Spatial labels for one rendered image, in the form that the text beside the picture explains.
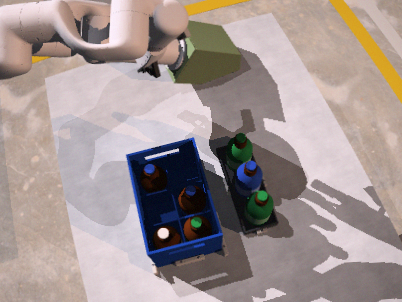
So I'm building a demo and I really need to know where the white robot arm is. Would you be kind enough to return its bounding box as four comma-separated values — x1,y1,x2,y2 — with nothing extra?
0,0,191,80

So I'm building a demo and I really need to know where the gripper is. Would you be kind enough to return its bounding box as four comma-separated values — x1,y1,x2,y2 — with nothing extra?
135,46,167,78

